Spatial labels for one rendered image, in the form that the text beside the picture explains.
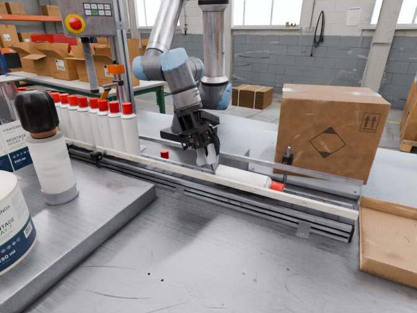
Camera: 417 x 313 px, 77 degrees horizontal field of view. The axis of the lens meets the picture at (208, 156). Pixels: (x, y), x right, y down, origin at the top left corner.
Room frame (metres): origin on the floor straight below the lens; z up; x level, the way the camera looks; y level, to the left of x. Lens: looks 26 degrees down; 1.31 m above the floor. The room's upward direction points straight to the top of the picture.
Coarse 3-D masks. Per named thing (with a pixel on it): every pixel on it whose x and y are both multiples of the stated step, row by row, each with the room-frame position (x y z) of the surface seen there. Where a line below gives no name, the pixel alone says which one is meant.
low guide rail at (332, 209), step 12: (84, 144) 0.92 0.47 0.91; (120, 156) 0.84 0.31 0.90; (132, 156) 0.81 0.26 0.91; (168, 168) 0.74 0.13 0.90; (180, 168) 0.72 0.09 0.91; (216, 180) 0.67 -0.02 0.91; (228, 180) 0.65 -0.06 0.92; (252, 192) 0.62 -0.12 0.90; (264, 192) 0.60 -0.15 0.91; (276, 192) 0.59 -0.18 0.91; (300, 204) 0.56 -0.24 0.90; (312, 204) 0.54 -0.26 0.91; (324, 204) 0.53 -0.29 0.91; (348, 216) 0.51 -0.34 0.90
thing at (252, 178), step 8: (216, 168) 0.70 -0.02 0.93; (224, 168) 0.69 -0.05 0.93; (232, 168) 0.69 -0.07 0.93; (224, 176) 0.68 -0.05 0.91; (232, 176) 0.67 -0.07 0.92; (240, 176) 0.66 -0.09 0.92; (248, 176) 0.65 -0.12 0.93; (256, 176) 0.65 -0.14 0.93; (264, 176) 0.64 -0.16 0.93; (256, 184) 0.63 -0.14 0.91; (264, 184) 0.62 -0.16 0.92; (272, 184) 0.62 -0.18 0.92; (280, 184) 0.62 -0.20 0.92
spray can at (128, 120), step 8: (128, 104) 0.86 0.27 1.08; (128, 112) 0.86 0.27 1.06; (128, 120) 0.85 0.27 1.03; (136, 120) 0.87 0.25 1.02; (128, 128) 0.85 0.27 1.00; (136, 128) 0.86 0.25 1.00; (128, 136) 0.85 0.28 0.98; (136, 136) 0.86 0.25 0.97; (128, 144) 0.85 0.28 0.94; (136, 144) 0.85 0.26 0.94; (128, 152) 0.85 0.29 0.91; (136, 152) 0.85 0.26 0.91
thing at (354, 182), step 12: (168, 144) 0.83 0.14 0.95; (180, 144) 0.81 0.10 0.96; (228, 156) 0.73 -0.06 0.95; (240, 156) 0.71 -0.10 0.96; (276, 168) 0.66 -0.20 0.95; (288, 168) 0.65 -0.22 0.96; (300, 168) 0.64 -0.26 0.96; (336, 180) 0.59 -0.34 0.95; (348, 180) 0.58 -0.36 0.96; (360, 180) 0.57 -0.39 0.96
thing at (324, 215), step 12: (108, 156) 0.88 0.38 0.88; (144, 156) 0.88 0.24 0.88; (144, 168) 0.79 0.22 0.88; (156, 168) 0.79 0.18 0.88; (192, 168) 0.79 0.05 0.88; (192, 180) 0.71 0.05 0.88; (204, 180) 0.71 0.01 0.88; (240, 192) 0.64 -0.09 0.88; (288, 192) 0.64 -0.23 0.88; (276, 204) 0.59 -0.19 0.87; (288, 204) 0.58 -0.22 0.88; (336, 204) 0.58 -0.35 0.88; (324, 216) 0.53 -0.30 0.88; (336, 216) 0.53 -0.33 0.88
